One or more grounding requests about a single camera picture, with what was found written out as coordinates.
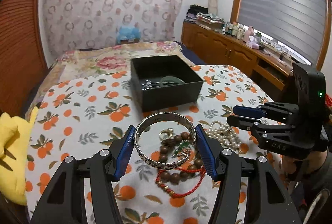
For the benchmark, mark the gold ring clasp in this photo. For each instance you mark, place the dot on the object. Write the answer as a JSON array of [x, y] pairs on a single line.
[[166, 134]]

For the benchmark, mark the silver bangle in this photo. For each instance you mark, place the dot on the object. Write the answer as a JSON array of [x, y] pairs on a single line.
[[155, 118]]

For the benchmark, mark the pink tissue box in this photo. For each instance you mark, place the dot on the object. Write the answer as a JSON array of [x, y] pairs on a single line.
[[252, 43]]

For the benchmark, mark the blue bag on box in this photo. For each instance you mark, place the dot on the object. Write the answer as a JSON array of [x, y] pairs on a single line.
[[128, 35]]

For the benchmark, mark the jade bangle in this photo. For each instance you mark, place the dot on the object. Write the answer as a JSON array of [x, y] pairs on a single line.
[[171, 81]]

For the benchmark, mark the patterned sheer curtain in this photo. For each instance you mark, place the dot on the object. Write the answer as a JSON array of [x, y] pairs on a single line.
[[94, 24]]

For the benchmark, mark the right hand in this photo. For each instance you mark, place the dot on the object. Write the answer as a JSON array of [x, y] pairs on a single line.
[[295, 169]]

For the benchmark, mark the stack of folded clothes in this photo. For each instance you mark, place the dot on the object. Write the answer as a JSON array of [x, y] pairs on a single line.
[[199, 15]]

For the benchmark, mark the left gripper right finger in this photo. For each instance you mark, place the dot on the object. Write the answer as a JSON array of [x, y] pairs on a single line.
[[267, 199]]

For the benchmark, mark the grey window blind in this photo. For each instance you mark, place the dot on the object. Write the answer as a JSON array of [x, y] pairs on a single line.
[[299, 24]]

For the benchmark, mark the floral quilt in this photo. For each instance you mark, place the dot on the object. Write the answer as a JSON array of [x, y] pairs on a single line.
[[77, 64]]

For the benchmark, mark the silver hair tweezers clip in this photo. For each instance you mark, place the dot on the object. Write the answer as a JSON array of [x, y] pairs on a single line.
[[150, 84]]

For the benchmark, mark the orange print bed cover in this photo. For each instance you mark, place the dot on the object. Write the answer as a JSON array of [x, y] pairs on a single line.
[[148, 145]]

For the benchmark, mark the wooden sideboard cabinet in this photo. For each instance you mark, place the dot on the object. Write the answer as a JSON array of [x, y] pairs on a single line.
[[264, 68]]

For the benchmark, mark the yellow plush toy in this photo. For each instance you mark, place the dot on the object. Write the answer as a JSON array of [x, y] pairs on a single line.
[[15, 136]]

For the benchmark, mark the bottles and toiletries cluster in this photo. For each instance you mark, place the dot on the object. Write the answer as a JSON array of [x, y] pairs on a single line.
[[241, 32]]

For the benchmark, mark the wooden louvered wardrobe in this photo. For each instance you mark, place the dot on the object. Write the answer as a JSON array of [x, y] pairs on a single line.
[[23, 63]]

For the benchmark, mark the black jewelry box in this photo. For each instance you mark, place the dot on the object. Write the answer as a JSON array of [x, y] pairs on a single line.
[[155, 68]]

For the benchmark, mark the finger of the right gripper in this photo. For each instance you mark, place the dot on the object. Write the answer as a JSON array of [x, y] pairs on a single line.
[[243, 123], [248, 112]]

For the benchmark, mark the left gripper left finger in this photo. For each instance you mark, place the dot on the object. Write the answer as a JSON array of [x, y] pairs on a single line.
[[63, 199]]

